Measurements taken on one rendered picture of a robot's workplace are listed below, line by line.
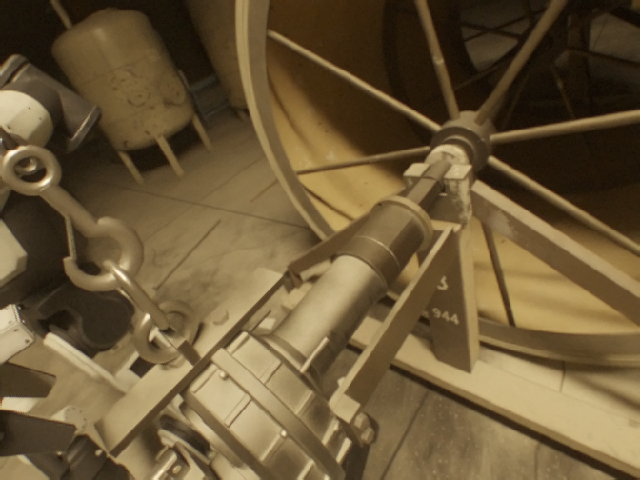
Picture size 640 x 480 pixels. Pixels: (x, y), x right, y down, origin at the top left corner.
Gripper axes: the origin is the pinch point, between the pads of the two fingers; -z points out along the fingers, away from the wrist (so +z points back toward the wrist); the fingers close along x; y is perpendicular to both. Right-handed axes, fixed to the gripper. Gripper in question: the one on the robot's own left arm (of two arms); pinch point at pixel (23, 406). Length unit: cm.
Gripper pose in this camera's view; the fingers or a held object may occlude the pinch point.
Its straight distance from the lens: 39.5
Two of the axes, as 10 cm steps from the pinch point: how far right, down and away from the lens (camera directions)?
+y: 4.2, -8.7, 2.5
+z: -5.6, -4.6, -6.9
